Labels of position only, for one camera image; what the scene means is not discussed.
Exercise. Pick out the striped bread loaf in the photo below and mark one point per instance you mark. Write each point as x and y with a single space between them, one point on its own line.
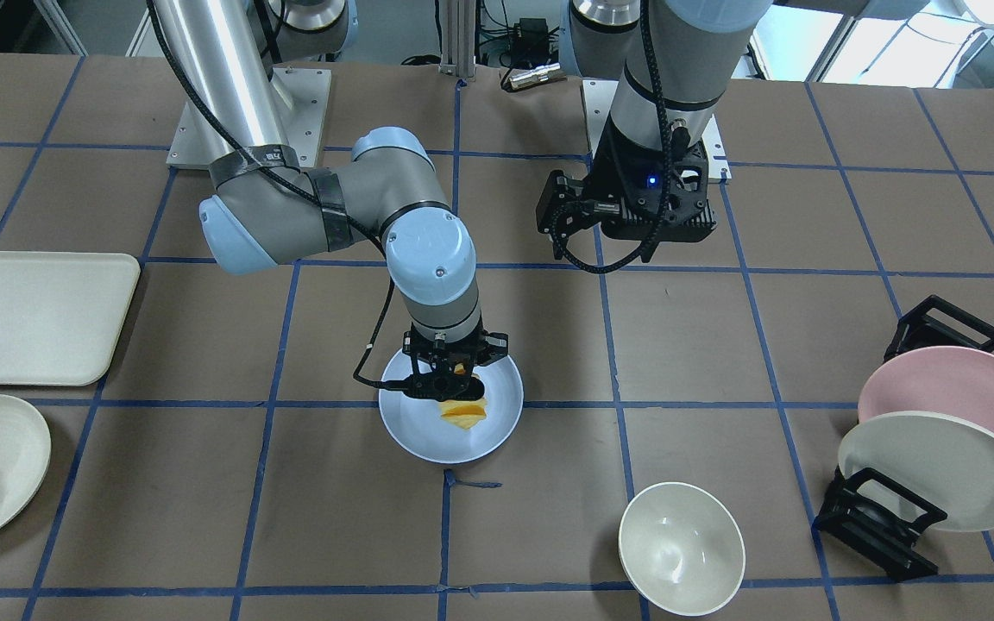
464 413

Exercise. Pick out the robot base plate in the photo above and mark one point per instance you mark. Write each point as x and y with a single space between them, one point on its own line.
597 95
300 98

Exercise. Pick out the cream ceramic bowl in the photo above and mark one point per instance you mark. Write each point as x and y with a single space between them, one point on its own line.
681 549

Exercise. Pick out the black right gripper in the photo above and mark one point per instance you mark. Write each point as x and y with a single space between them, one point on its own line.
492 349

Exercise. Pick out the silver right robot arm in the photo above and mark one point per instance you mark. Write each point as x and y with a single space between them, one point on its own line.
268 211

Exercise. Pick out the pink plate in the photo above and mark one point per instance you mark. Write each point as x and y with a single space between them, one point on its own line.
950 380

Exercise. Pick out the cream rectangular tray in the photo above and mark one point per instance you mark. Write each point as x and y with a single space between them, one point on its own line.
61 315

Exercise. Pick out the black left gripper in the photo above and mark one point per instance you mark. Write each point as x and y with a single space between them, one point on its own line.
611 172

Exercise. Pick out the cream plate in rack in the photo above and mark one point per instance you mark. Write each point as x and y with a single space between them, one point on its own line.
946 460

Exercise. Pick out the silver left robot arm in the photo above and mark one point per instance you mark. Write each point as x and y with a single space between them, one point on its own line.
671 62

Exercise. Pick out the aluminium frame post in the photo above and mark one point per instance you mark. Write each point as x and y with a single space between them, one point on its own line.
457 34

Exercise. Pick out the light blue plate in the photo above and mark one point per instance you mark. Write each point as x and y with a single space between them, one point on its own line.
420 425

